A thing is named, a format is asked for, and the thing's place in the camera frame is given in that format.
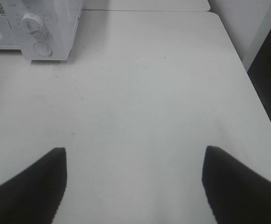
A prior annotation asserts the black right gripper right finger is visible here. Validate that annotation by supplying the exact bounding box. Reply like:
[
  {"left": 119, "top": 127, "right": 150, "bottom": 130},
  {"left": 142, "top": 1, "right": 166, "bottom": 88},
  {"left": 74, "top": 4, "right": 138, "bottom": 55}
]
[{"left": 202, "top": 146, "right": 271, "bottom": 224}]

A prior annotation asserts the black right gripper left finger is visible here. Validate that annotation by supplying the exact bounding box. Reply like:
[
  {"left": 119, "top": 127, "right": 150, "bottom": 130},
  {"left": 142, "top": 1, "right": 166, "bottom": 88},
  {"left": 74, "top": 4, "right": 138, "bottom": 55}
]
[{"left": 0, "top": 147, "right": 67, "bottom": 224}]

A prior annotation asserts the white microwave oven body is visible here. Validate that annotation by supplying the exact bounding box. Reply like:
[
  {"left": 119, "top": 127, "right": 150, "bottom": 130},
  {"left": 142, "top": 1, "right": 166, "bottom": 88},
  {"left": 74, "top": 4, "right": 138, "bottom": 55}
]
[{"left": 0, "top": 0, "right": 83, "bottom": 61}]

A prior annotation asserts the lower white timer knob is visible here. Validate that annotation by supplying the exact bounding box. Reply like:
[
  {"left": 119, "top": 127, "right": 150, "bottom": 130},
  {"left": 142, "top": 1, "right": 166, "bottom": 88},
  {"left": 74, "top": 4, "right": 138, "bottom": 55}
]
[{"left": 20, "top": 13, "right": 44, "bottom": 33}]

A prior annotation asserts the white table leg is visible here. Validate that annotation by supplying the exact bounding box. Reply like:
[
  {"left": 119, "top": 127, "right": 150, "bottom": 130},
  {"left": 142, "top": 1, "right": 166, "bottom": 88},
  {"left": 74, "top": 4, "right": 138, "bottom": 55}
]
[{"left": 242, "top": 0, "right": 271, "bottom": 71}]

